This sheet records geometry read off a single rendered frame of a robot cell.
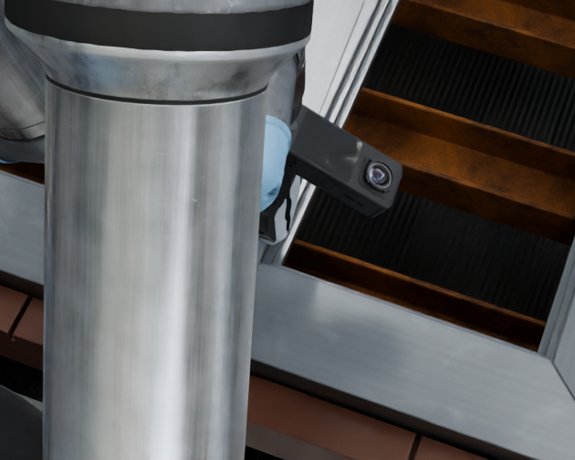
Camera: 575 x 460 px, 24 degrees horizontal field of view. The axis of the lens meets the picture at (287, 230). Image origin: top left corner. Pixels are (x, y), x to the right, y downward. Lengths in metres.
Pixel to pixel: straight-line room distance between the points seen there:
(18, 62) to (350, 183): 0.38
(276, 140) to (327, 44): 0.47
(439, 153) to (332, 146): 0.41
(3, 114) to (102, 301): 0.29
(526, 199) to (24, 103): 0.75
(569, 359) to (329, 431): 0.21
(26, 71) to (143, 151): 0.26
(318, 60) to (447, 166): 0.22
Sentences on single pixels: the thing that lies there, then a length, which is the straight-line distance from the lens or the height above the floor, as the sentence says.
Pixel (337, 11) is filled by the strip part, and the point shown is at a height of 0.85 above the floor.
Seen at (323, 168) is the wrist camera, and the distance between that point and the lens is 1.02.
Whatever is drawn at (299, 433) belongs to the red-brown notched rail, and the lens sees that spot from 1.12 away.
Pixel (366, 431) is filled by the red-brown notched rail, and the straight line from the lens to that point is 1.12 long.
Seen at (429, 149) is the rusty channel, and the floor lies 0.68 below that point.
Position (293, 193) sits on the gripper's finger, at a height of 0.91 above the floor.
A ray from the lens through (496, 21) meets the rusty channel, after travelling 1.55.
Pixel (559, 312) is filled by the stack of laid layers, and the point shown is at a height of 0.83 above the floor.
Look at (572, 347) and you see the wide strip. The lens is 1.15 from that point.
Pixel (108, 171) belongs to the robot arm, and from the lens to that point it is 0.49.
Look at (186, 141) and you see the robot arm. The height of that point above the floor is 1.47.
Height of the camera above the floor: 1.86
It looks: 60 degrees down
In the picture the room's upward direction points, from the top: straight up
